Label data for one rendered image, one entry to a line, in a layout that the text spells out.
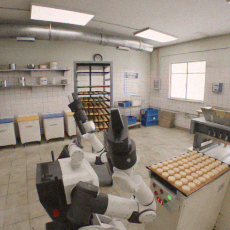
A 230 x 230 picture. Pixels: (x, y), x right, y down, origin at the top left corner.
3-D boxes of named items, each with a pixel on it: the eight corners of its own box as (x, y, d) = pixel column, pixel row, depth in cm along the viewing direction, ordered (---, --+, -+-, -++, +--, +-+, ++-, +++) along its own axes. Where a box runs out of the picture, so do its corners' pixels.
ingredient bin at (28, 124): (21, 148, 348) (17, 119, 333) (21, 140, 401) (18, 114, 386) (42, 144, 376) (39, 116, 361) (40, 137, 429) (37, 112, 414)
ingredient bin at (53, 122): (46, 144, 381) (43, 116, 366) (44, 137, 435) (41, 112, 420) (65, 141, 408) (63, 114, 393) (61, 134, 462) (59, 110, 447)
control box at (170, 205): (153, 192, 113) (154, 178, 110) (175, 211, 91) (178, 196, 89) (149, 193, 111) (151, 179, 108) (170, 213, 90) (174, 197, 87)
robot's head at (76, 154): (71, 167, 70) (70, 151, 68) (68, 158, 79) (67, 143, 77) (85, 165, 73) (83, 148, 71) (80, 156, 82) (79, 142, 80)
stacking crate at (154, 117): (150, 117, 609) (151, 112, 605) (158, 119, 576) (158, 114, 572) (139, 119, 579) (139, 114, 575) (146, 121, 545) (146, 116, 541)
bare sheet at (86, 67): (109, 65, 186) (109, 65, 186) (76, 65, 178) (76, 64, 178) (102, 70, 244) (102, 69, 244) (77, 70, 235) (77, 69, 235)
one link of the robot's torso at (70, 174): (49, 243, 60) (33, 185, 52) (45, 198, 90) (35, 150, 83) (105, 225, 72) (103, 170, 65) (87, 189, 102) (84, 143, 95)
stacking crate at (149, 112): (150, 112, 606) (150, 107, 602) (158, 114, 573) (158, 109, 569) (139, 114, 573) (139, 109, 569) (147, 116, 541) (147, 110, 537)
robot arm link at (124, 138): (99, 143, 39) (108, 170, 45) (137, 140, 38) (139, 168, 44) (104, 116, 49) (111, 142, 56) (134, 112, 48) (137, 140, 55)
